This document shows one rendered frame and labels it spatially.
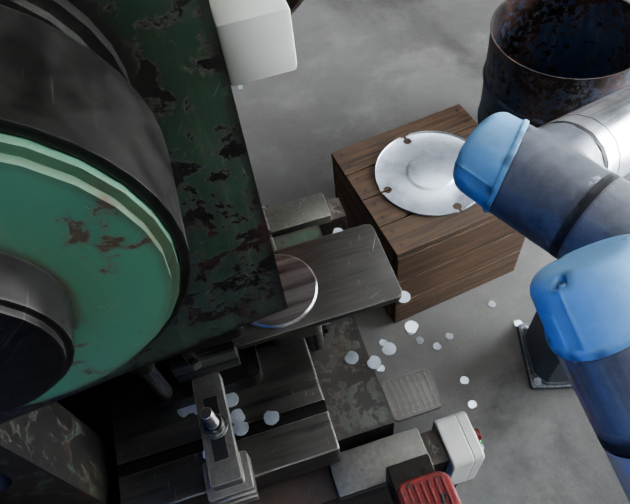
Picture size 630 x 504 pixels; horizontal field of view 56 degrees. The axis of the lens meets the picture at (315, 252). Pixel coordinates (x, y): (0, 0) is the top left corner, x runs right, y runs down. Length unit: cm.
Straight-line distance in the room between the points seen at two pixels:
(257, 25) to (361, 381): 69
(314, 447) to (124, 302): 61
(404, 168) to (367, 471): 89
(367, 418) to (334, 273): 22
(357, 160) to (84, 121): 140
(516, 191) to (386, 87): 190
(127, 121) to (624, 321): 27
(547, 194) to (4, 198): 36
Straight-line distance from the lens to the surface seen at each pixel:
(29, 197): 20
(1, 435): 67
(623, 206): 45
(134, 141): 23
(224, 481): 80
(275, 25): 33
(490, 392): 165
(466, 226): 146
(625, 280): 35
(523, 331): 172
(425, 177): 154
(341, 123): 220
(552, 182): 46
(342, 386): 93
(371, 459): 90
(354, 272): 86
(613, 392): 37
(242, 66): 34
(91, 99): 22
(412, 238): 143
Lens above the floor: 151
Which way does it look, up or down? 55 degrees down
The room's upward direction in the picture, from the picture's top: 9 degrees counter-clockwise
